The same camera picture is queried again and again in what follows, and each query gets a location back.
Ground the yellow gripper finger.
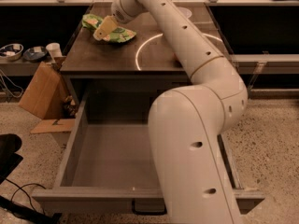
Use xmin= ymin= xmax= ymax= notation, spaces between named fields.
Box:
xmin=93 ymin=16 xmax=119 ymax=41

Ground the grey low shelf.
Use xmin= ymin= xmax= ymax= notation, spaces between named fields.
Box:
xmin=0 ymin=56 xmax=66 ymax=77
xmin=233 ymin=54 xmax=299 ymax=75

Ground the white paper cup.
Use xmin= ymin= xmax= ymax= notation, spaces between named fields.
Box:
xmin=46 ymin=43 xmax=62 ymax=59

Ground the grey low shelf left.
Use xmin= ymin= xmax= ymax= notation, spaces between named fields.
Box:
xmin=0 ymin=56 xmax=66 ymax=77

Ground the open grey top drawer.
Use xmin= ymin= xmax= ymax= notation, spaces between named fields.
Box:
xmin=33 ymin=99 xmax=264 ymax=215

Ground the black drawer handle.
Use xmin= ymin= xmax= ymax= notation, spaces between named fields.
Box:
xmin=131 ymin=199 xmax=167 ymax=216

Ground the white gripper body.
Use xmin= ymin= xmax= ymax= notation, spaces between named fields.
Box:
xmin=111 ymin=0 xmax=147 ymax=24

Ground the grey low shelf right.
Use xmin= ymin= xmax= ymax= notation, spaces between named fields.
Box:
xmin=233 ymin=54 xmax=299 ymax=75

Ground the brown cardboard box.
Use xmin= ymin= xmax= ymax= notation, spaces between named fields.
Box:
xmin=19 ymin=62 xmax=69 ymax=119

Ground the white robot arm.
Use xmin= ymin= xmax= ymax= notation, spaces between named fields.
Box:
xmin=93 ymin=0 xmax=248 ymax=224

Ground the dark blue bowl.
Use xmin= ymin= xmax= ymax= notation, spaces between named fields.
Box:
xmin=23 ymin=46 xmax=48 ymax=63

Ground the flat cardboard piece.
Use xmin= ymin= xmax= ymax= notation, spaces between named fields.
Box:
xmin=31 ymin=119 xmax=75 ymax=134

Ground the white cable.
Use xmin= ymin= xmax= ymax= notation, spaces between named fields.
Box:
xmin=0 ymin=69 xmax=24 ymax=100

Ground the black cable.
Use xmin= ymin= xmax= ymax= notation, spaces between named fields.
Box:
xmin=4 ymin=178 xmax=47 ymax=217

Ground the blue patterned bowl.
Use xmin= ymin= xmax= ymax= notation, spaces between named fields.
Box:
xmin=0 ymin=43 xmax=23 ymax=62

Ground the grey cabinet with top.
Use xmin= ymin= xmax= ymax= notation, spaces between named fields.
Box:
xmin=60 ymin=2 xmax=237 ymax=110

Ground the green rice chip bag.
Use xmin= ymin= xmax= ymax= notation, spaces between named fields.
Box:
xmin=82 ymin=14 xmax=136 ymax=43

